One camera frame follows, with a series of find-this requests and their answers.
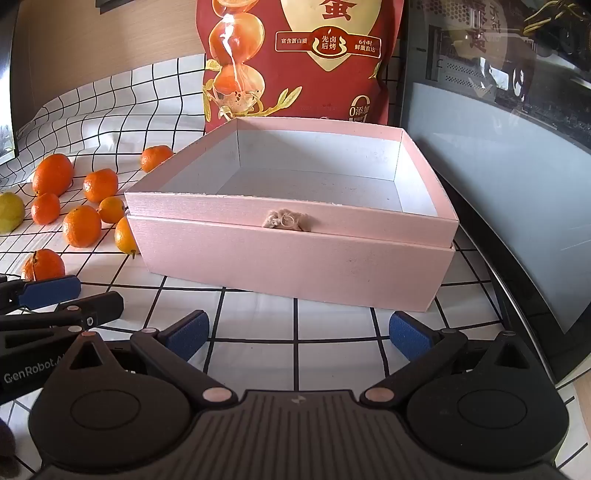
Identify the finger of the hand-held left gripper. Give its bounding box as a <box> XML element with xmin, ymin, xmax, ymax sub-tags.
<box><xmin>0</xmin><ymin>274</ymin><xmax>82</xmax><ymax>315</ymax></box>
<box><xmin>0</xmin><ymin>292</ymin><xmax>124</xmax><ymax>340</ymax></box>

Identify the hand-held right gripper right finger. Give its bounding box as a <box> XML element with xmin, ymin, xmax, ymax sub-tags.
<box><xmin>359</xmin><ymin>311</ymin><xmax>536</xmax><ymax>408</ymax></box>

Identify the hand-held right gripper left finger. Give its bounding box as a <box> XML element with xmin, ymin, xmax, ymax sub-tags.
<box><xmin>60</xmin><ymin>310</ymin><xmax>237</xmax><ymax>408</ymax></box>

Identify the cluster of tangerines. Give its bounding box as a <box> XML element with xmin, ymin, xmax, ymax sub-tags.
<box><xmin>21</xmin><ymin>144</ymin><xmax>175</xmax><ymax>283</ymax></box>

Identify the yellow-green citrus fruit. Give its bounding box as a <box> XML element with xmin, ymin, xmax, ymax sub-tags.
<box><xmin>0</xmin><ymin>191</ymin><xmax>26</xmax><ymax>233</ymax></box>

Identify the pink cardboard box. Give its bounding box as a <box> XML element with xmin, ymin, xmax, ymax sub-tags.
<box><xmin>124</xmin><ymin>116</ymin><xmax>460</xmax><ymax>312</ymax></box>

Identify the black framed monitor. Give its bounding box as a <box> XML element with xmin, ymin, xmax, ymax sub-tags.
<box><xmin>398</xmin><ymin>0</ymin><xmax>591</xmax><ymax>400</ymax></box>

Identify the flat monitor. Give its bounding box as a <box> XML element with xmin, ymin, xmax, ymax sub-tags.
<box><xmin>0</xmin><ymin>0</ymin><xmax>20</xmax><ymax>163</ymax></box>

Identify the red snack bag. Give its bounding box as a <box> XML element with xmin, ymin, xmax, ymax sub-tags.
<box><xmin>196</xmin><ymin>0</ymin><xmax>406</xmax><ymax>136</ymax></box>

